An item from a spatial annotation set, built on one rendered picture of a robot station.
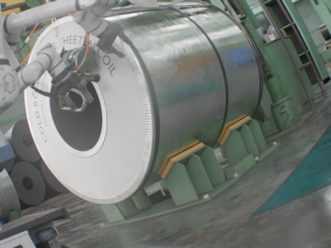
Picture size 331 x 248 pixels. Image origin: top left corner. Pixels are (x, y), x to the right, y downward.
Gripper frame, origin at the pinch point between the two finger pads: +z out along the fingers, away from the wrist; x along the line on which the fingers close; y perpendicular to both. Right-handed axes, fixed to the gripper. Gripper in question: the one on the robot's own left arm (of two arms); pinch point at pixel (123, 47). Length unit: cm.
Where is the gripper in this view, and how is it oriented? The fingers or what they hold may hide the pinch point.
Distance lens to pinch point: 217.8
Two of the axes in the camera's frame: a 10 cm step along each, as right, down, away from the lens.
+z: 6.0, 4.7, 6.5
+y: -6.9, -1.2, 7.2
